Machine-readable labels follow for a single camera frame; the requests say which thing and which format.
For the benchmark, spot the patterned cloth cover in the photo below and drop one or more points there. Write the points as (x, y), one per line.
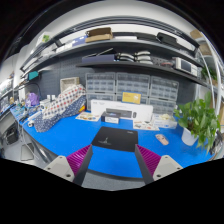
(69, 103)

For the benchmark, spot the green potted plant white pot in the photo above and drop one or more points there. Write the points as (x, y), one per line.
(199, 122)

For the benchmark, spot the white basket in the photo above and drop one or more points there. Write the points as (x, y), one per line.
(67, 82)

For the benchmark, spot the dark flat box on shelf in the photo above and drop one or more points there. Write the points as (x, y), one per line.
(104, 56)

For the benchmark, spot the grey drawer organiser middle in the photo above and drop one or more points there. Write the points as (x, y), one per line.
(129, 82)

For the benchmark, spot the picture card right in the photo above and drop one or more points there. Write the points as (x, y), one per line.
(144, 125)

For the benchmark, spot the white instrument on shelf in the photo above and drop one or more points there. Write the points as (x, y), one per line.
(185, 66)

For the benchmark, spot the picture card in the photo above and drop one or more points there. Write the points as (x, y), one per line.
(86, 116)
(144, 125)

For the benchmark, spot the cardboard box on shelf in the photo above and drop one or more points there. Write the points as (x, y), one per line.
(99, 34)

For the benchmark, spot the yellow card sign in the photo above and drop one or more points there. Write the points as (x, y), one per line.
(131, 97)

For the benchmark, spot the grey drawer organiser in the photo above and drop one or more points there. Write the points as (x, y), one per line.
(129, 82)
(163, 95)
(100, 86)

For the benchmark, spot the grey drawer organiser left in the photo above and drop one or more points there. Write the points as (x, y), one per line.
(100, 86)

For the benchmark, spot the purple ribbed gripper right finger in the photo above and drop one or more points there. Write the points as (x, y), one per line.
(154, 167)

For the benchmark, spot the black mouse pad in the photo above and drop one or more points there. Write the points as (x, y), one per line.
(116, 139)

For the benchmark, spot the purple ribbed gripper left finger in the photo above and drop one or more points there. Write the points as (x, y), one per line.
(73, 167)

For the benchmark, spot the white keyboard box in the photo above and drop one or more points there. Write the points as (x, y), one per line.
(127, 111)

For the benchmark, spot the picture card left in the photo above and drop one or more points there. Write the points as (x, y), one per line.
(86, 116)

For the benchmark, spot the purple object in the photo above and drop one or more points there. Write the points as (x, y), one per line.
(32, 100)

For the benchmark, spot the small black box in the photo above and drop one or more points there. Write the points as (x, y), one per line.
(110, 117)

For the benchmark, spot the grey drawer organiser right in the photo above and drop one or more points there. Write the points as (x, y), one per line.
(163, 95)

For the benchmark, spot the white blue box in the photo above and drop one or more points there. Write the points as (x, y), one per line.
(164, 121)

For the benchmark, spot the stacked white black devices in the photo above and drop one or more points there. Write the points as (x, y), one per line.
(139, 57)

